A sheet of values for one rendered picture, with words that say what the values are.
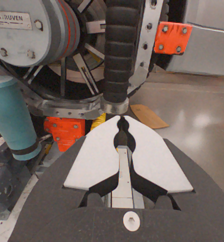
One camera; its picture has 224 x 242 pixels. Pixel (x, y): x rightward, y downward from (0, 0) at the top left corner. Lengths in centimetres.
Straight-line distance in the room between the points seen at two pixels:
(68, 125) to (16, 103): 18
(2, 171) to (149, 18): 69
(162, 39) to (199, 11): 23
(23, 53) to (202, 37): 56
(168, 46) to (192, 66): 24
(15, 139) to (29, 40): 28
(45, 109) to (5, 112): 14
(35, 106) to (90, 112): 19
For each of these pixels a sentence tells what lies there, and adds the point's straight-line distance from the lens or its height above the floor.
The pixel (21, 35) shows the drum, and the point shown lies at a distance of 27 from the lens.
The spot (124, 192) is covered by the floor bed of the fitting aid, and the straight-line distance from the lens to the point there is 85.
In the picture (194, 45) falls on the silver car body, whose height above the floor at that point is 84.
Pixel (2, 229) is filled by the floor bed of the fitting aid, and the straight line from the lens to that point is 90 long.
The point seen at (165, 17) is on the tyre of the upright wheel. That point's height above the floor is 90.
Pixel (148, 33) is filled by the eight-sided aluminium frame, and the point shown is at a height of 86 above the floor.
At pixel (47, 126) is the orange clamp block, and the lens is 54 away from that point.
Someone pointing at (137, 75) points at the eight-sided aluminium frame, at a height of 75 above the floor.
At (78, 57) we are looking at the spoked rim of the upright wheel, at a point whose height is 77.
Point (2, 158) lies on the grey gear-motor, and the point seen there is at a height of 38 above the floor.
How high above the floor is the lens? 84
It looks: 35 degrees down
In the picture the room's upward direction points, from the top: 5 degrees clockwise
